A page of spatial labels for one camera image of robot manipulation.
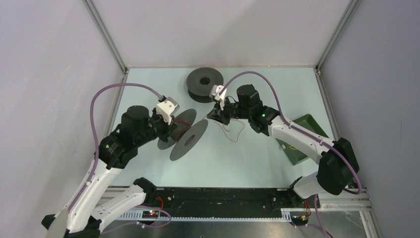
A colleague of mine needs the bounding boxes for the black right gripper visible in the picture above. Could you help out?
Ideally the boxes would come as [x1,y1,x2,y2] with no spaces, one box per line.
[208,95,252,125]

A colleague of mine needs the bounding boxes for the white slotted cable duct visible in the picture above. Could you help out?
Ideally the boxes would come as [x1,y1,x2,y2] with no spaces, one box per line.
[114,209,292,222]

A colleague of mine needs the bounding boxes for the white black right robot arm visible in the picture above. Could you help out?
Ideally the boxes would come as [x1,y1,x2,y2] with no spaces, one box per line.
[207,84,360,207]

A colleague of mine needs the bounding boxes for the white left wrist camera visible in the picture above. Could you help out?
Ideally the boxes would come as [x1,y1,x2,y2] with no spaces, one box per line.
[156,97,180,125]

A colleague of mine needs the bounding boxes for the left aluminium frame post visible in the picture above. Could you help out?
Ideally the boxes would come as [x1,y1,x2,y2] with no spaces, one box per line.
[83,0,128,74]

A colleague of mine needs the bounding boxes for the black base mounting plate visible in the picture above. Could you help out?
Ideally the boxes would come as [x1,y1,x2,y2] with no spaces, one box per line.
[143,187,305,217]

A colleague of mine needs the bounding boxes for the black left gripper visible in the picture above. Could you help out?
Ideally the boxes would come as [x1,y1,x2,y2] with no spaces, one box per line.
[135,107,179,147]

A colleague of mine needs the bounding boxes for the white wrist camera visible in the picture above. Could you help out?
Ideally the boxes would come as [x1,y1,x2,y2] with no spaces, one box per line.
[156,97,180,125]
[209,85,226,111]

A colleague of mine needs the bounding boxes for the green tray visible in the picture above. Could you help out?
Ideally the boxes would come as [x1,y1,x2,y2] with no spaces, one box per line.
[269,114,333,165]

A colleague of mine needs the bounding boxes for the red wire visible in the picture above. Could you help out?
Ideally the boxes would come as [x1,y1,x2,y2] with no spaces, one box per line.
[173,115,246,143]

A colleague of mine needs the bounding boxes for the aluminium frame post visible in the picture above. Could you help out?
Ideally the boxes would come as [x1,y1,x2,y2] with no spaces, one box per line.
[83,0,128,74]
[315,0,361,75]

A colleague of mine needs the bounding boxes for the right aluminium frame post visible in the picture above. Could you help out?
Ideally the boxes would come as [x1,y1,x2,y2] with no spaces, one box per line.
[315,0,361,75]

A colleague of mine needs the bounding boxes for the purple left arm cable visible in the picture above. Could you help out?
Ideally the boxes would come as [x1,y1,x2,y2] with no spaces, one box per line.
[65,82,165,214]

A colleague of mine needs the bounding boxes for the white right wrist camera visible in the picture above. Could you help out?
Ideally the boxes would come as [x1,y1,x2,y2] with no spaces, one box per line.
[209,85,226,111]

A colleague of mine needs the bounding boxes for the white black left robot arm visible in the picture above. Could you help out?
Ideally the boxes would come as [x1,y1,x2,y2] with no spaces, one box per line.
[42,100,179,238]

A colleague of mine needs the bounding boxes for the dark grey spool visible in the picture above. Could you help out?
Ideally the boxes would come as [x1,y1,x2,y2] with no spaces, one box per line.
[157,109,209,161]
[186,67,224,103]

